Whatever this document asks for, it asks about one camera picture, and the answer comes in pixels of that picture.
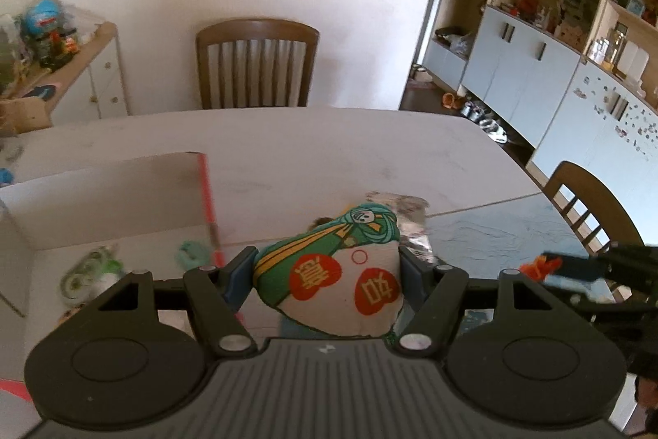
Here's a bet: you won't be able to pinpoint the white sideboard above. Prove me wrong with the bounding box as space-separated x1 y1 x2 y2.
0 21 130 127

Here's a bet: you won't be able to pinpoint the light blue round object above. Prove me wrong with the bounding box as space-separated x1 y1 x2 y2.
176 240 213 266

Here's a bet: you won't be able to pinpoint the large wall cabinet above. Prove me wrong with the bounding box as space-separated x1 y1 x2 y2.
422 0 658 224

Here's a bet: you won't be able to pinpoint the green white plush pillow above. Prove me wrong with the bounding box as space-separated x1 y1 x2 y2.
251 204 403 337

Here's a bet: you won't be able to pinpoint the red and white cardboard box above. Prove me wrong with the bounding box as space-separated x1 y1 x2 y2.
0 152 242 404

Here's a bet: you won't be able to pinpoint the grey bag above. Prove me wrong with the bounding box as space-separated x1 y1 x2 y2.
436 26 476 55

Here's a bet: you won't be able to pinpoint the blue ball toy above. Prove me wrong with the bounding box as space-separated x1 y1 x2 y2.
23 0 66 37

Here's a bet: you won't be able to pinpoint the clear plastic bag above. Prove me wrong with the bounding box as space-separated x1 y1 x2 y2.
354 191 439 267

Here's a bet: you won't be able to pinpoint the small orange toy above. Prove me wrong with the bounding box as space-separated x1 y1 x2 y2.
519 253 562 280

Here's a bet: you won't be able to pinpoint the white blue shoe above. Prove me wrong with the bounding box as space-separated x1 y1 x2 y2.
480 119 511 142

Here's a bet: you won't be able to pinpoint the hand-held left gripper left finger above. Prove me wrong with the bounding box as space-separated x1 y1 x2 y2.
62 246 259 360

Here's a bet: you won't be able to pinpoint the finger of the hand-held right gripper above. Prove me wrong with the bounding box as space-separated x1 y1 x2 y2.
542 252 612 286

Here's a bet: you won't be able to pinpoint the brown wooden chair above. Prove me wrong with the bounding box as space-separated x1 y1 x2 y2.
542 160 646 256
195 19 320 111

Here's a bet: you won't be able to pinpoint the grey shoes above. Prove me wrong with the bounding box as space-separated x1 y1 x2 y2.
460 100 497 121

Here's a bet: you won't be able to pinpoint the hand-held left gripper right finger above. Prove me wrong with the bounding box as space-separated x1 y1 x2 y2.
388 246 592 358

